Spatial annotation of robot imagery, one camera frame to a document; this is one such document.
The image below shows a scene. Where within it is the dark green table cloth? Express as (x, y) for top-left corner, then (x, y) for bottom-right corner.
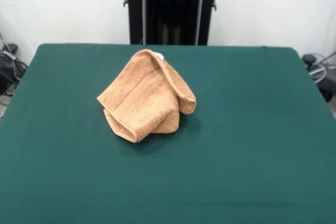
(0, 43), (336, 224)

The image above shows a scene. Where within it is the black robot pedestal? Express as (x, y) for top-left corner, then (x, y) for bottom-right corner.
(122, 0), (229, 46)

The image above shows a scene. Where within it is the tan terry towel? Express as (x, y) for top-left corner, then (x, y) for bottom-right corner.
(96, 48), (197, 143)

